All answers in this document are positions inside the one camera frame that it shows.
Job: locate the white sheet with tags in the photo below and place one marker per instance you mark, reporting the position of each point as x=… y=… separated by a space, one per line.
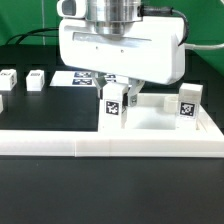
x=72 y=79

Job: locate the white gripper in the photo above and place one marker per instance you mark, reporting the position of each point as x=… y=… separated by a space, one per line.
x=114 y=36

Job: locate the white square table top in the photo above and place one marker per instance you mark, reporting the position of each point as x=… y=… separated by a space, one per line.
x=151 y=132

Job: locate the white L-shaped obstacle fence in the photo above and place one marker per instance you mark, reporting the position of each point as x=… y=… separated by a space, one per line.
x=58 y=143

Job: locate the white part at left edge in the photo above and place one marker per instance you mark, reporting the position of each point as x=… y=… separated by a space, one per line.
x=1 y=104

